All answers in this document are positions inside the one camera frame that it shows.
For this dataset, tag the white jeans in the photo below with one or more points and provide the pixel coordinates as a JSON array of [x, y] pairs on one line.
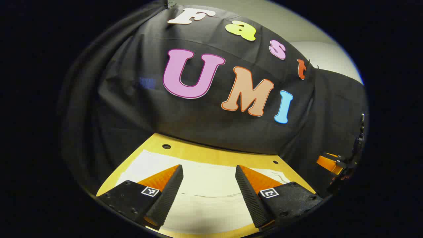
[[211, 198]]

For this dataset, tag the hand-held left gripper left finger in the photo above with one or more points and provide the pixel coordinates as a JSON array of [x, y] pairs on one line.
[[170, 191]]

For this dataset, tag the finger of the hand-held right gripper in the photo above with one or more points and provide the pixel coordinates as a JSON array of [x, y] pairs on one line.
[[335, 157], [328, 164]]

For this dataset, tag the black backdrop cloth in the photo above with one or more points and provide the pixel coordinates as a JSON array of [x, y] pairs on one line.
[[132, 109]]

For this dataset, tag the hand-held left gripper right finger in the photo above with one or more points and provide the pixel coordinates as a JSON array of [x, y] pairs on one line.
[[248, 195]]

